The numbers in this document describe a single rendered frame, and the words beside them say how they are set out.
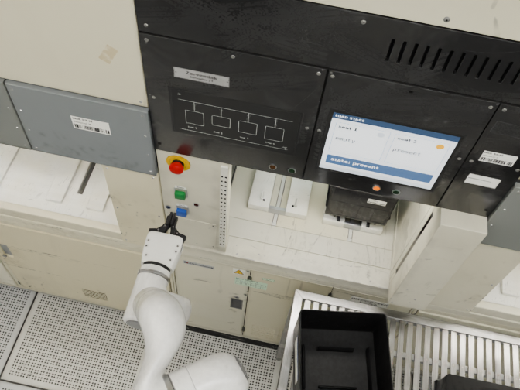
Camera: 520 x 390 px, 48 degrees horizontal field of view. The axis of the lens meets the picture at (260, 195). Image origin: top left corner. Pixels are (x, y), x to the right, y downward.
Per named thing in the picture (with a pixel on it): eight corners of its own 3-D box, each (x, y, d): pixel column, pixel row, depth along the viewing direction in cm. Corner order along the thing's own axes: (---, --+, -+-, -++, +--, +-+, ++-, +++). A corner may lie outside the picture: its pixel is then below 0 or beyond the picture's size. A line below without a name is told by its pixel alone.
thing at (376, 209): (318, 218, 204) (333, 166, 177) (326, 171, 215) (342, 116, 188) (387, 232, 202) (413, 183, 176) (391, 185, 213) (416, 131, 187)
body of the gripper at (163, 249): (138, 274, 160) (150, 238, 166) (174, 281, 159) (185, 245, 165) (135, 261, 153) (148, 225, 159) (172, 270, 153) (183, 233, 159)
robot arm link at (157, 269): (138, 282, 159) (141, 271, 161) (169, 288, 159) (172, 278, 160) (134, 268, 152) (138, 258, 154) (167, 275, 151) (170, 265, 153)
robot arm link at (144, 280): (174, 280, 153) (141, 268, 151) (160, 327, 146) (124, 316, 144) (166, 290, 160) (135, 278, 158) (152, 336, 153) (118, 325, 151)
